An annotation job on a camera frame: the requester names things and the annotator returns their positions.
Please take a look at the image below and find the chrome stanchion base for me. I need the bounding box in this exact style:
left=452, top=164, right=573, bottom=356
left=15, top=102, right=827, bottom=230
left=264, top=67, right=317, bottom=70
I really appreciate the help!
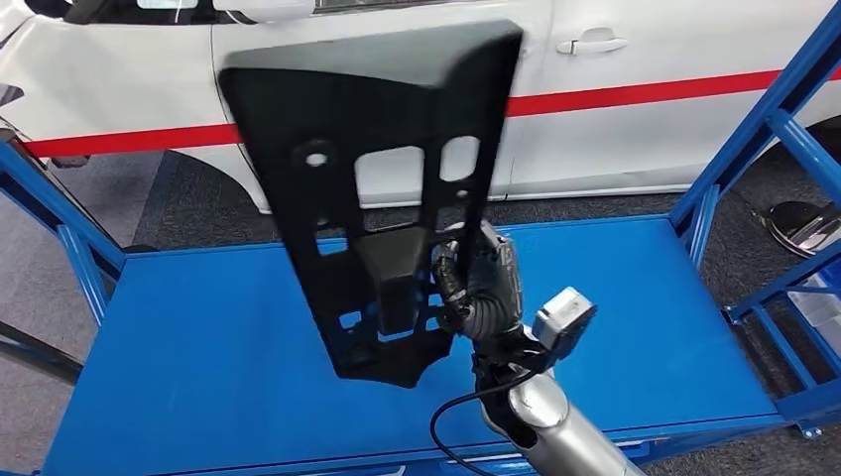
left=764, top=199, right=841, bottom=259

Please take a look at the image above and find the white car with red stripe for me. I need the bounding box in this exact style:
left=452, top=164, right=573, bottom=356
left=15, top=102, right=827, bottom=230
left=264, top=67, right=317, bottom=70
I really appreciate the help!
left=0, top=0, right=841, bottom=216

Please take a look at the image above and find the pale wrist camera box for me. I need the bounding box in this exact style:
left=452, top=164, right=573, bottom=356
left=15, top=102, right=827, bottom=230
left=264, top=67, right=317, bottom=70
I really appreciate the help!
left=531, top=286, right=598, bottom=367

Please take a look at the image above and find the blue metal shelf rack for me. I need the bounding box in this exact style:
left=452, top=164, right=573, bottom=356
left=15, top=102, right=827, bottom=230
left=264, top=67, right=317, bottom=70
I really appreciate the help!
left=0, top=0, right=841, bottom=476

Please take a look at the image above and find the dark metal bar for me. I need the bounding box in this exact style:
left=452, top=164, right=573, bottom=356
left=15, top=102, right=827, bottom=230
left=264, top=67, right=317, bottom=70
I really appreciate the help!
left=0, top=320, right=84, bottom=387

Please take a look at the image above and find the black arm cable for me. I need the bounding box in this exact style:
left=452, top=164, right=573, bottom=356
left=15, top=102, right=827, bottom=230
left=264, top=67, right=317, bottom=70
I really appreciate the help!
left=429, top=367, right=556, bottom=476

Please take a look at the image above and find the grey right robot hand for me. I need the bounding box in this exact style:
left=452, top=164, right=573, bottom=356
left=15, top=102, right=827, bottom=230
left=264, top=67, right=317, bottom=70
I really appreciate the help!
left=429, top=219, right=525, bottom=311

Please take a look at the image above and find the black plastic plate part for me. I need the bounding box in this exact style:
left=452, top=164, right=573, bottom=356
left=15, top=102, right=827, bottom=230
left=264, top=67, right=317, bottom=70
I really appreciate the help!
left=218, top=19, right=525, bottom=390

